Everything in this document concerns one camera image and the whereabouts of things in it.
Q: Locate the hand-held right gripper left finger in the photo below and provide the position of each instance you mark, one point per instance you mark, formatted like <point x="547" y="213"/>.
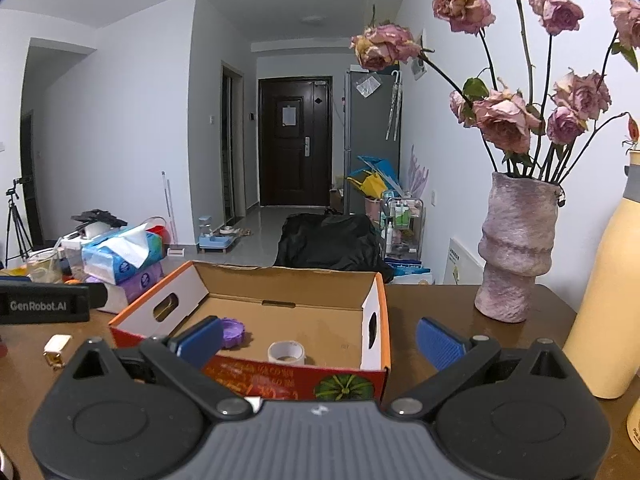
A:
<point x="197" y="342"/>

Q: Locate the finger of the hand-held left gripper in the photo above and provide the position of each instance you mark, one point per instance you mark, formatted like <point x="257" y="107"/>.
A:
<point x="98" y="295"/>

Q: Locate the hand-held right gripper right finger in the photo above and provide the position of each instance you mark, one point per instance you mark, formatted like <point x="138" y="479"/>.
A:
<point x="440" y="345"/>

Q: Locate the white charger cube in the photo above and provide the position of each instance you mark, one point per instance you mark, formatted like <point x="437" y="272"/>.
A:
<point x="56" y="347"/>

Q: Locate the orange cardboard box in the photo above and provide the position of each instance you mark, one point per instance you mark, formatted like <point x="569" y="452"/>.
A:
<point x="285" y="310"/>

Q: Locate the purple round lid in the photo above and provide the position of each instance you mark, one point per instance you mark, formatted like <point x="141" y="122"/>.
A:
<point x="232" y="333"/>

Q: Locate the purple tissue pack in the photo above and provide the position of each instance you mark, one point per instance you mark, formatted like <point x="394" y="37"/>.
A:
<point x="135" y="287"/>

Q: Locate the clear glass cup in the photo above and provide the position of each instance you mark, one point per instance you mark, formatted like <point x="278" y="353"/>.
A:
<point x="44" y="266"/>

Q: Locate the blue tissue pack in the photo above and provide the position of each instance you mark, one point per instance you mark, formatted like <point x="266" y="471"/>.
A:
<point x="120" y="255"/>

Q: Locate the black tripod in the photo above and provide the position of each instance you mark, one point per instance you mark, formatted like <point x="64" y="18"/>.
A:
<point x="15" y="220"/>

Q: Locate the white tape roll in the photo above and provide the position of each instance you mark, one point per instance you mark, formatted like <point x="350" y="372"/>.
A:
<point x="286" y="352"/>

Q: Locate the blue pet feeder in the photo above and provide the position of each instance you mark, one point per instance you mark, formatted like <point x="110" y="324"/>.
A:
<point x="215" y="240"/>

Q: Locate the white mop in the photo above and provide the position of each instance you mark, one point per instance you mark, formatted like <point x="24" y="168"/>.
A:
<point x="170" y="215"/>

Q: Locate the pink stone vase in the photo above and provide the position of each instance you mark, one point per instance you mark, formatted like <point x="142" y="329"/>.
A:
<point x="515" y="250"/>

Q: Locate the trolley cart with bottles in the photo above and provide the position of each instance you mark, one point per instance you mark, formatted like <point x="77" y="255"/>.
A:
<point x="402" y="220"/>

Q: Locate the black bag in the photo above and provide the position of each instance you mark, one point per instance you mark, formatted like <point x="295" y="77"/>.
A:
<point x="330" y="242"/>

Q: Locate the yellow bag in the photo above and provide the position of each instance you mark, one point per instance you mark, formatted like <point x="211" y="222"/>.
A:
<point x="370" y="185"/>

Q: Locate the cream yellow bottle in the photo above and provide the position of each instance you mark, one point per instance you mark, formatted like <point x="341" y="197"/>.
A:
<point x="605" y="285"/>

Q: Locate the cream container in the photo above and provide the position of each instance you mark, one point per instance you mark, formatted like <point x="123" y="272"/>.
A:
<point x="635" y="425"/>

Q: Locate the dark brown door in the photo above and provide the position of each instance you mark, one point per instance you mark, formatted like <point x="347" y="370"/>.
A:
<point x="295" y="145"/>

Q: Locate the grey refrigerator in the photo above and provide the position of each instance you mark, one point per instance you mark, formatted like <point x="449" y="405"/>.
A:
<point x="372" y="130"/>

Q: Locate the bunch of dried pink roses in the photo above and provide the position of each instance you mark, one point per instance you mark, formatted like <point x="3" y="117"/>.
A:
<point x="505" y="115"/>

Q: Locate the white electric panel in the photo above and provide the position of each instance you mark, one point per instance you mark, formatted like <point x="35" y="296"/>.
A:
<point x="421" y="55"/>

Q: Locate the white wall outlet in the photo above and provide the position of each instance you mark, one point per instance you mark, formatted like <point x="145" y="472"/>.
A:
<point x="434" y="195"/>

